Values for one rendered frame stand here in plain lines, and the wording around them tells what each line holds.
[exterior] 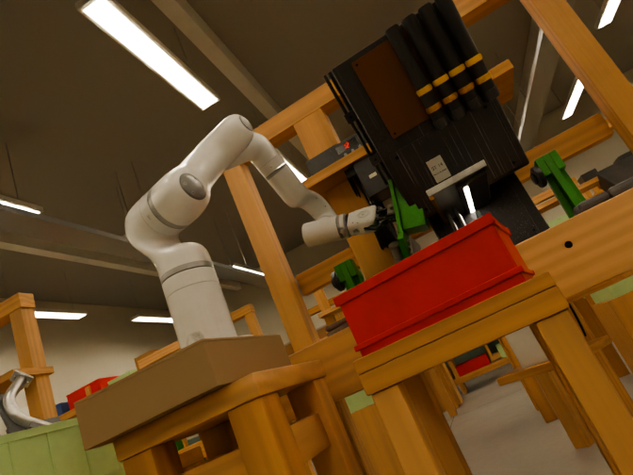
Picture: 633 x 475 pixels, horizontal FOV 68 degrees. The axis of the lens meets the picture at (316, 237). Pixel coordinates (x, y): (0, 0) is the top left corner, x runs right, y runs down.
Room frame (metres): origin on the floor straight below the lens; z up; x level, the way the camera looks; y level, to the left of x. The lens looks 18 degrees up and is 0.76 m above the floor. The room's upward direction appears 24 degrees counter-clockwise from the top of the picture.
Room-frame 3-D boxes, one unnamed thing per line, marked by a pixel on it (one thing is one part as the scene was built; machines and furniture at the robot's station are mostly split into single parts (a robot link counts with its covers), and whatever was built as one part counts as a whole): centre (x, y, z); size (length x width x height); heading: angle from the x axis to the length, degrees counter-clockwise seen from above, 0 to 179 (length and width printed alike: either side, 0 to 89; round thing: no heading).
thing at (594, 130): (1.79, -0.48, 1.23); 1.30 x 0.05 x 0.09; 74
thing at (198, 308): (1.00, 0.30, 1.03); 0.19 x 0.19 x 0.18
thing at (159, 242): (1.01, 0.32, 1.24); 0.19 x 0.12 x 0.24; 59
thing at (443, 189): (1.32, -0.43, 1.11); 0.39 x 0.16 x 0.03; 164
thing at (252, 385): (1.00, 0.30, 0.83); 0.32 x 0.32 x 0.04; 75
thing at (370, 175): (1.67, -0.33, 1.42); 0.17 x 0.12 x 0.15; 74
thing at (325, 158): (1.73, -0.16, 1.59); 0.15 x 0.07 x 0.07; 74
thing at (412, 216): (1.40, -0.30, 1.17); 0.13 x 0.12 x 0.20; 74
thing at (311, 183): (1.69, -0.45, 1.52); 0.90 x 0.25 x 0.04; 74
